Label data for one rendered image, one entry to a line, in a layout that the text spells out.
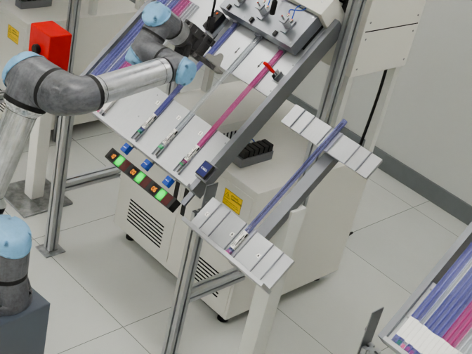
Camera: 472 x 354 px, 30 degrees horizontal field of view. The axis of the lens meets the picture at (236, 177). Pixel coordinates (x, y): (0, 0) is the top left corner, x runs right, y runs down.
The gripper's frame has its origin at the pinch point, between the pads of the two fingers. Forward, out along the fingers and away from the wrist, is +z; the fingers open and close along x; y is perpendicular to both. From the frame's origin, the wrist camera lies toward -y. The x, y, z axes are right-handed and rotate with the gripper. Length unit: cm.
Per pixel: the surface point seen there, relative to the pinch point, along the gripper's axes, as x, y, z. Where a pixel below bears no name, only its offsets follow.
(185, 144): -6.2, -24.5, 4.6
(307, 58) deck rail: -21.2, 19.9, 11.8
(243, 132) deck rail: -21.1, -10.8, 6.0
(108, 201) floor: 69, -68, 80
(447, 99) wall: 10, 61, 174
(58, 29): 84, -18, 14
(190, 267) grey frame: -25, -56, 20
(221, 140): -16.0, -16.7, 6.0
